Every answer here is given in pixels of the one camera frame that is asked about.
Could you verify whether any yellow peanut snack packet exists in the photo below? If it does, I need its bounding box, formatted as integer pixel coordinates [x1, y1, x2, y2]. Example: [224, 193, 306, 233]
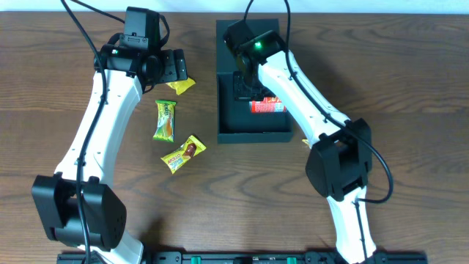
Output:
[167, 77, 196, 95]

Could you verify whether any red snack can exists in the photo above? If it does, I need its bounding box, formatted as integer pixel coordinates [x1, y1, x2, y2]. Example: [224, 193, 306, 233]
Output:
[249, 97, 287, 113]

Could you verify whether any black box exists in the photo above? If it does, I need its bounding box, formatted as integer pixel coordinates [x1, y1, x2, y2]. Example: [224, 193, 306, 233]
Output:
[216, 20, 293, 144]

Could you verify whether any small yellow snack packet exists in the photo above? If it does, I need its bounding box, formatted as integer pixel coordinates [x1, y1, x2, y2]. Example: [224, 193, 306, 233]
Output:
[302, 139, 311, 148]

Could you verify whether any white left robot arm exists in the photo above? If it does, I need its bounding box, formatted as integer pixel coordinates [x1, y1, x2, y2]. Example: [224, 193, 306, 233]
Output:
[32, 44, 188, 263]

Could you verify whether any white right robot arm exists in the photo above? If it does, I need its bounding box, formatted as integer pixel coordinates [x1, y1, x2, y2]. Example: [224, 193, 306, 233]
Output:
[224, 29, 377, 263]

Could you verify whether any green orange snack bar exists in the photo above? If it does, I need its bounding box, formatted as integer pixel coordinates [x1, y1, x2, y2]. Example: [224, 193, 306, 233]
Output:
[153, 100, 177, 142]

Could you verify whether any yellow Apollo cake packet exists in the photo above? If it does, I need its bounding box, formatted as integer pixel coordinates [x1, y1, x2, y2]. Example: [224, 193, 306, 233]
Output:
[161, 135, 207, 174]

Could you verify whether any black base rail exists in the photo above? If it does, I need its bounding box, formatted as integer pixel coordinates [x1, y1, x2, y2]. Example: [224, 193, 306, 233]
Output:
[56, 250, 429, 264]

